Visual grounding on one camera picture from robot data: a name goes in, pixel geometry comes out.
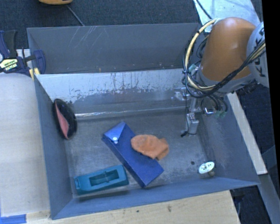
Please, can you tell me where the orange cloth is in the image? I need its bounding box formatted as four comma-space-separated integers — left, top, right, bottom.
129, 131, 171, 163

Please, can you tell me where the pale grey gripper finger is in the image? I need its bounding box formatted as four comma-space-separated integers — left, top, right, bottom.
188, 112, 201, 135
178, 113, 193, 137

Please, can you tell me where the grey metal bin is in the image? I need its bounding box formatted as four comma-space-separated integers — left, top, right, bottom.
26, 6, 263, 221

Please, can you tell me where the blue flap box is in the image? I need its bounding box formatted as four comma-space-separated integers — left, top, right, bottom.
100, 118, 166, 192

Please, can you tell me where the small white round knob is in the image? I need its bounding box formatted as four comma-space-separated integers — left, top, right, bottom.
197, 160, 218, 178

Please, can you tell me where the pale wood board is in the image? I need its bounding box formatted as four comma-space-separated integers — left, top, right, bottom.
0, 69, 51, 218

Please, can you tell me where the teal hollow block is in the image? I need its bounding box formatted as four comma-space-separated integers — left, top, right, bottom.
72, 163, 130, 197

